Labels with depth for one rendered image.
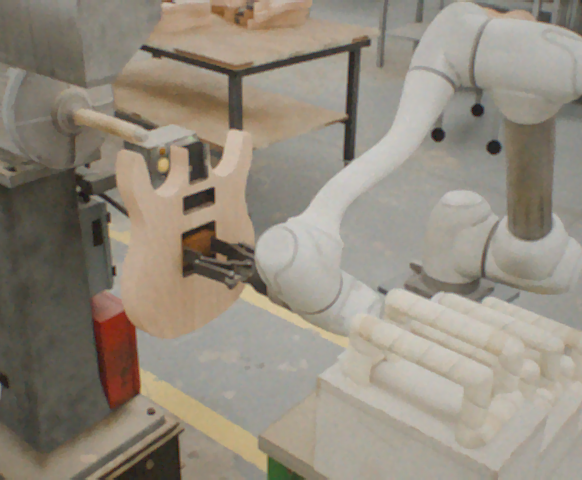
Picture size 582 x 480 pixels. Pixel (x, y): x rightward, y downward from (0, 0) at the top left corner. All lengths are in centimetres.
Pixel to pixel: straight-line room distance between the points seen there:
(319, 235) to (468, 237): 77
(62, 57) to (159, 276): 45
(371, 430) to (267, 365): 189
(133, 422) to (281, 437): 108
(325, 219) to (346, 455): 38
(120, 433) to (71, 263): 53
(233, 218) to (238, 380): 131
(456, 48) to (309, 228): 49
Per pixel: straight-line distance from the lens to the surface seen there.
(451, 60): 147
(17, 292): 191
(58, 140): 164
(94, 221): 200
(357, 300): 128
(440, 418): 99
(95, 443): 218
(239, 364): 290
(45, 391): 209
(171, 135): 187
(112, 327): 210
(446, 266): 195
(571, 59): 143
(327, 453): 111
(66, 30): 131
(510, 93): 147
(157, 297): 149
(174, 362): 293
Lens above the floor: 174
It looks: 27 degrees down
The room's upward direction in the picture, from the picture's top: 1 degrees clockwise
